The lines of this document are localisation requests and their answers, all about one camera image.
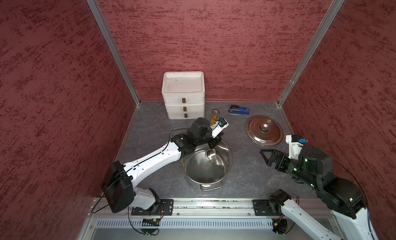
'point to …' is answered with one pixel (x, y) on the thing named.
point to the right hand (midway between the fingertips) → (265, 157)
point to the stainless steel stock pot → (208, 173)
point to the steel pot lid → (264, 130)
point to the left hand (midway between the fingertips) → (220, 135)
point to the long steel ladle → (210, 153)
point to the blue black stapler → (235, 109)
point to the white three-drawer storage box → (183, 92)
